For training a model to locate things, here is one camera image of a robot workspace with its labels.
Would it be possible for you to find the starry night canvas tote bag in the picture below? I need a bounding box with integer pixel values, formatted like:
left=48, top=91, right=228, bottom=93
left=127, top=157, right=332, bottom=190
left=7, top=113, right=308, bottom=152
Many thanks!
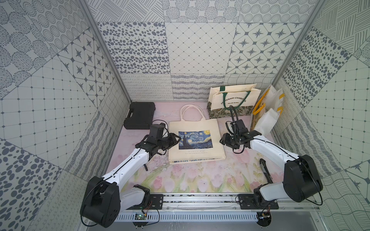
left=169, top=104, right=226, bottom=165

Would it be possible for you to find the aluminium rail frame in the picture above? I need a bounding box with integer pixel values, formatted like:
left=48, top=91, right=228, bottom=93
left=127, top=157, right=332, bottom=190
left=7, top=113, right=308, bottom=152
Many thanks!
left=82, top=192, right=321, bottom=213

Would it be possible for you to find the left small circuit board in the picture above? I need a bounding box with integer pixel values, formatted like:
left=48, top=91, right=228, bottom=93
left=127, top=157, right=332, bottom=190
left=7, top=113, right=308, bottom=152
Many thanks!
left=134, top=213, right=147, bottom=222

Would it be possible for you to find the yellow handled illustrated tote bag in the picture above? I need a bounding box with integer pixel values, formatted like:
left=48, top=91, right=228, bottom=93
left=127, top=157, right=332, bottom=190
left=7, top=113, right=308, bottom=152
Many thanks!
left=251, top=85, right=285, bottom=136

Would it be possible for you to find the right small circuit board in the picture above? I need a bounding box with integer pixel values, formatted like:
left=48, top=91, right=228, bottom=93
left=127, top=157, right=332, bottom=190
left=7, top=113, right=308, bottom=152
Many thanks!
left=257, top=212, right=272, bottom=227

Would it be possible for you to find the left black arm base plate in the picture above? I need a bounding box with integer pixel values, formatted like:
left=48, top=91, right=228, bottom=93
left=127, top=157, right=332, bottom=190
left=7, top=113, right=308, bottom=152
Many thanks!
left=128, top=194, right=164, bottom=210

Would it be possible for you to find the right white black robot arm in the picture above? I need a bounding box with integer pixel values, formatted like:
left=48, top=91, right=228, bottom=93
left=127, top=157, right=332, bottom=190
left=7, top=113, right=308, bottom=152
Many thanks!
left=220, top=119, right=323, bottom=206

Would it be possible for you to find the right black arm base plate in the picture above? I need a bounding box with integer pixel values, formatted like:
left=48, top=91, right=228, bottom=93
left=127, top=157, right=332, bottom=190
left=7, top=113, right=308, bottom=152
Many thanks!
left=235, top=193, right=279, bottom=210

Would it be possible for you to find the black plastic tool case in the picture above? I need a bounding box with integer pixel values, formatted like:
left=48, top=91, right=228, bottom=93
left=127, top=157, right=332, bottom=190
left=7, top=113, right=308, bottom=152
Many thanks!
left=123, top=102, right=156, bottom=130

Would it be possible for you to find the small circuit board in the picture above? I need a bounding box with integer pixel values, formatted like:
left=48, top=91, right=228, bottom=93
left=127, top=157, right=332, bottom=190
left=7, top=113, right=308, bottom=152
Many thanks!
left=134, top=213, right=147, bottom=222
left=257, top=212, right=272, bottom=227

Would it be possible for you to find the black tool near right arm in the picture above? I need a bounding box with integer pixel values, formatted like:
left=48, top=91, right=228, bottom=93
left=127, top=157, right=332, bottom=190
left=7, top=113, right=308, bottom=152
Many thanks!
left=259, top=158, right=273, bottom=184

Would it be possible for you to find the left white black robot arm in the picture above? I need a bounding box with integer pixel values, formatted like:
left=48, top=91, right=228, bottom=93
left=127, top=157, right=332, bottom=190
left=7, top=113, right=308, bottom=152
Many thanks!
left=80, top=123, right=181, bottom=228

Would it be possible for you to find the green handled floral tote bag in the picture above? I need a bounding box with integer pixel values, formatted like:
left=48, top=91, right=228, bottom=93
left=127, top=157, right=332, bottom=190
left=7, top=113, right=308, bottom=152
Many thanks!
left=207, top=84, right=261, bottom=118

